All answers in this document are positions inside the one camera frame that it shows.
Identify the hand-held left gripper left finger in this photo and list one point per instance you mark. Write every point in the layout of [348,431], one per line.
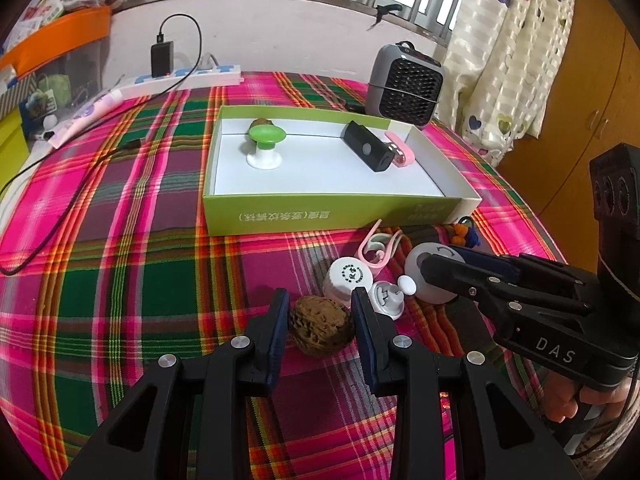
[277,340]

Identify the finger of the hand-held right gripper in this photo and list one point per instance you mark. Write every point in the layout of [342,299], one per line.
[440,270]
[480,260]

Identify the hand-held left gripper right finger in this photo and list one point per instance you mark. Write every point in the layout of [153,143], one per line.
[367,345]

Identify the white grey round gadget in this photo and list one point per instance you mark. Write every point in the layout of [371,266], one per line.
[420,270]

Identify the large brown walnut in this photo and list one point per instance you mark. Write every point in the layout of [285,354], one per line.
[320,327]

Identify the white knob gadget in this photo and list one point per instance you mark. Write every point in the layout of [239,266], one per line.
[387,300]

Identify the white round cap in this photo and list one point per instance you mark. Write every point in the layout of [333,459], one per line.
[347,277]

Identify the pink white clip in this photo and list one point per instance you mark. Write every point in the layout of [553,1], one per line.
[372,242]

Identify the pink oblong device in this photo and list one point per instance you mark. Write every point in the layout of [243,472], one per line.
[402,150]

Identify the black rectangular device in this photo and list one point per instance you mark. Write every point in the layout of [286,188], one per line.
[365,147]

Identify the green white cardboard box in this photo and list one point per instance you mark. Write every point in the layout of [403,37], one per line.
[320,175]

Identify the green topped white stand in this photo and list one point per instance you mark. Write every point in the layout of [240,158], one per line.
[267,135]

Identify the small brown walnut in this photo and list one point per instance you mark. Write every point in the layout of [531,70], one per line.
[261,124]

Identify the person's right hand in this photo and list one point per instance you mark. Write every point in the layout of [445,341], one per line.
[555,400]

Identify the plaid tablecloth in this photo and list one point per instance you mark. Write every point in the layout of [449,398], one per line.
[150,270]

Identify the grey fan heater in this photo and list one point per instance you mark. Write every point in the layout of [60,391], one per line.
[405,87]

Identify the wooden cabinet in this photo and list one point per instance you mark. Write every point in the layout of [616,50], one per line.
[590,85]

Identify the heart print curtain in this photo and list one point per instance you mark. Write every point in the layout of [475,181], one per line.
[505,50]

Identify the black object on sill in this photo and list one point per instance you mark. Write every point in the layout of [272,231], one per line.
[389,10]

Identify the white power strip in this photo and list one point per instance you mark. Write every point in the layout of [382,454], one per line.
[200,79]

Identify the white power plug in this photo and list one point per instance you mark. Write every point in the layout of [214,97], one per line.
[210,62]

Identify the pink white toothbrush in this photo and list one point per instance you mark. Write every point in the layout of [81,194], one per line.
[85,117]

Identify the black power adapter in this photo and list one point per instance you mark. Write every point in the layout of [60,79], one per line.
[162,57]

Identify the yellow green shoebox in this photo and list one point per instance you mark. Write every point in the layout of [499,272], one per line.
[10,140]

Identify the orange lidded storage bin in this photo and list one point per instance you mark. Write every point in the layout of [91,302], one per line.
[60,35]

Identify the colourful paper packets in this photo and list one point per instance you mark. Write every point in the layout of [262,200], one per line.
[42,10]

